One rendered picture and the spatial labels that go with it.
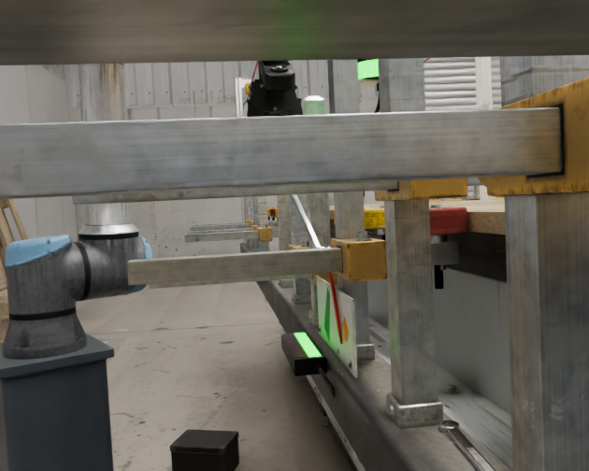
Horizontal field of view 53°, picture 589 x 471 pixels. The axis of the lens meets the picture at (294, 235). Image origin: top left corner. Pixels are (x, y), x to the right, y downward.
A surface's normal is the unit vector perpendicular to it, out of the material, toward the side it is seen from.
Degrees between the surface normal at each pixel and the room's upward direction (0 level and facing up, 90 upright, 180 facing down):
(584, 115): 90
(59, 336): 70
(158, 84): 90
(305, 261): 90
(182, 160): 90
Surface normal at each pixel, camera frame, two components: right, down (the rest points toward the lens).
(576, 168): -0.99, 0.06
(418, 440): -0.05, -1.00
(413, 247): 0.14, 0.04
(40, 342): 0.27, -0.31
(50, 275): 0.63, 0.01
